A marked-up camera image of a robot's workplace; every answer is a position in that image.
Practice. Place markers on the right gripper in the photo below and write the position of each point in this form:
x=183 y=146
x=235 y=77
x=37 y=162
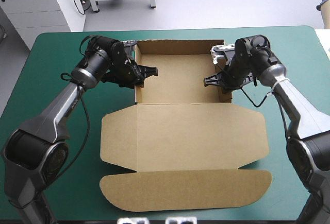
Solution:
x=236 y=79

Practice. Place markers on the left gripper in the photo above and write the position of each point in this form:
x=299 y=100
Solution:
x=123 y=76

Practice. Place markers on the brown cardboard box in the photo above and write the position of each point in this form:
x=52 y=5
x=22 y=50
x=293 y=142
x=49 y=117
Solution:
x=180 y=136

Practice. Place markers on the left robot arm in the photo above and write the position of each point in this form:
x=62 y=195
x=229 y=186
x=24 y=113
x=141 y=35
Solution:
x=51 y=116

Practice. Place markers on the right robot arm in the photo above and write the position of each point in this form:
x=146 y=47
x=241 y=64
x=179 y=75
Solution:
x=291 y=100

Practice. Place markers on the white cabinet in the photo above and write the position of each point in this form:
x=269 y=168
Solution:
x=38 y=10

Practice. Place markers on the person's legs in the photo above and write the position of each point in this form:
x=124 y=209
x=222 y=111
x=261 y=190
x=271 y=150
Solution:
x=326 y=15

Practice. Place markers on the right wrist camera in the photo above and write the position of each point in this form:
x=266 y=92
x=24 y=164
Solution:
x=220 y=51

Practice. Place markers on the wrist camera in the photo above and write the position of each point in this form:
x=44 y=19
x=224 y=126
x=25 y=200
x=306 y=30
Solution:
x=220 y=51
x=129 y=44

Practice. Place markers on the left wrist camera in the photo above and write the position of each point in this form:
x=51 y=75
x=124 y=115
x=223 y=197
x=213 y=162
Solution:
x=129 y=44

